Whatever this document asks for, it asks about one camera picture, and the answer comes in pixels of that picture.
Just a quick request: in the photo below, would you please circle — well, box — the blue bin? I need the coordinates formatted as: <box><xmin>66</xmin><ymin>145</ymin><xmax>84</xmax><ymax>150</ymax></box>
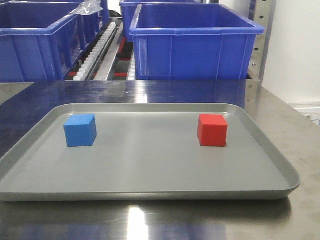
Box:
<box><xmin>129</xmin><ymin>3</ymin><xmax>264</xmax><ymax>80</ymax></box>
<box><xmin>0</xmin><ymin>0</ymin><xmax>100</xmax><ymax>83</ymax></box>

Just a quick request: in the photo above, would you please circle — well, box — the clear plastic bag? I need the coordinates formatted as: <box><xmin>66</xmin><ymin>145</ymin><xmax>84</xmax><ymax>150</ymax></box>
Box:
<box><xmin>71</xmin><ymin>0</ymin><xmax>103</xmax><ymax>16</ymax></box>

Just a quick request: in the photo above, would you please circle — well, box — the blue bin front left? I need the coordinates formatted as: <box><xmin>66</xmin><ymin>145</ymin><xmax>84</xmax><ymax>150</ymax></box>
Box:
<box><xmin>0</xmin><ymin>0</ymin><xmax>100</xmax><ymax>83</ymax></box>

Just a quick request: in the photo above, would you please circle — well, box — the blue foam cube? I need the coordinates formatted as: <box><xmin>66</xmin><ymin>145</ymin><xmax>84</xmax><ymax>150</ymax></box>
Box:
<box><xmin>63</xmin><ymin>114</ymin><xmax>97</xmax><ymax>147</ymax></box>

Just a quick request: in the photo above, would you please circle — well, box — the red foam cube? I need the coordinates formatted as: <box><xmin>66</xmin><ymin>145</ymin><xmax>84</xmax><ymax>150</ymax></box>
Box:
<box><xmin>197</xmin><ymin>114</ymin><xmax>228</xmax><ymax>147</ymax></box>

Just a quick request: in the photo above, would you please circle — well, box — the blue bin front right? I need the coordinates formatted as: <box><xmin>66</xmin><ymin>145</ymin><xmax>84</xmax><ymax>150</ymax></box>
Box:
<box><xmin>129</xmin><ymin>3</ymin><xmax>264</xmax><ymax>80</ymax></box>

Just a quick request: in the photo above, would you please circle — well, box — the steel shelf upright post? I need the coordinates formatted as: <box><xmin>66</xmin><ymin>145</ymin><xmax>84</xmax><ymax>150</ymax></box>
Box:
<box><xmin>249</xmin><ymin>0</ymin><xmax>278</xmax><ymax>83</ymax></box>

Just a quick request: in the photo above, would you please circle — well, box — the white roller conveyor track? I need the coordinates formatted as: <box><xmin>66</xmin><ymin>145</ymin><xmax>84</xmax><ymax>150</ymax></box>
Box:
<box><xmin>72</xmin><ymin>21</ymin><xmax>118</xmax><ymax>81</ymax></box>

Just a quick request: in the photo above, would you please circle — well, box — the grey plastic tray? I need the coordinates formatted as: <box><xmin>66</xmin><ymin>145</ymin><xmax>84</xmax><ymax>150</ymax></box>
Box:
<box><xmin>0</xmin><ymin>103</ymin><xmax>301</xmax><ymax>202</ymax></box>

